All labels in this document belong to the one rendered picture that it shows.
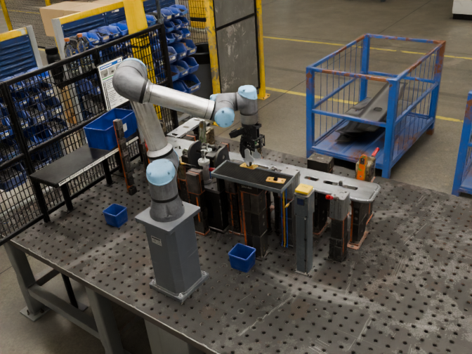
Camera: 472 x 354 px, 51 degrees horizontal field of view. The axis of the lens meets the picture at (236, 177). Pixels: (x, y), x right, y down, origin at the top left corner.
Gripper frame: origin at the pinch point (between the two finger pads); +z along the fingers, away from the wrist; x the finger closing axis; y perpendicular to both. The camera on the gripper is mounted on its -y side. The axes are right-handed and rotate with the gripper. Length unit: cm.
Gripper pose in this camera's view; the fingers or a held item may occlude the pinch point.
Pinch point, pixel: (248, 161)
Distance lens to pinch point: 221.3
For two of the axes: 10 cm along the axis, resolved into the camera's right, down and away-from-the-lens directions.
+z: 0.7, 8.6, 5.0
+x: 6.7, -4.1, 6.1
